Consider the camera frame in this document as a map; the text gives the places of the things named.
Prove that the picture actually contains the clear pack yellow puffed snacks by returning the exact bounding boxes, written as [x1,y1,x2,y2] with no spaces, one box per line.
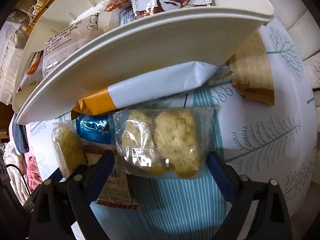
[52,121,88,179]

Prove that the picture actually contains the blue white red snack packet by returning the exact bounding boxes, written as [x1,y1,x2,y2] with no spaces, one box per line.
[74,114,139,211]

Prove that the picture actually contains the clear pack pale cookies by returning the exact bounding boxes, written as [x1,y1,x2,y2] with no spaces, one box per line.
[113,106,214,179]

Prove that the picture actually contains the tan soda cracker pack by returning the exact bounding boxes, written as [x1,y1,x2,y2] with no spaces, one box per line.
[228,31,275,106]

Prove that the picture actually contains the red white triangular snack bag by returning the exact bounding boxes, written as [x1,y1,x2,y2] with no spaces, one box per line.
[17,50,44,92]

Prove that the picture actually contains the orange white snack packet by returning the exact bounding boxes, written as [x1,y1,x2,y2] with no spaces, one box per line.
[71,61,219,120]

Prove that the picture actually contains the clear pack of brown cakes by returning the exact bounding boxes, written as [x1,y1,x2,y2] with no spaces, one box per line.
[42,10,119,78]

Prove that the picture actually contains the brown chocolate wafer packet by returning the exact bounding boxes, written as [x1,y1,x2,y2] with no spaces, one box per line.
[131,0,213,19]

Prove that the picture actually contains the pink robe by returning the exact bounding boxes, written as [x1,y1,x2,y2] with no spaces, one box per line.
[24,153,43,192]

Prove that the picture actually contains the floral white bedding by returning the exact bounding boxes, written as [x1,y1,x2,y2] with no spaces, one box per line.
[4,141,30,205]

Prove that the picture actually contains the navy folded garment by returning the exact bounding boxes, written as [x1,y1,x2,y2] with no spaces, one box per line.
[12,113,29,154]

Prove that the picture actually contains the lace covered cabinet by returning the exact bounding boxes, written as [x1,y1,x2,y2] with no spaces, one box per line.
[1,9,29,105]

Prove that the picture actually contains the white plastic storage bin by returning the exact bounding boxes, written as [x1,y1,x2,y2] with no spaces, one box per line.
[12,0,274,125]

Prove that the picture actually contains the black cable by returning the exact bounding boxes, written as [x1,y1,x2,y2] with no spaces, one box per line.
[5,164,32,197]

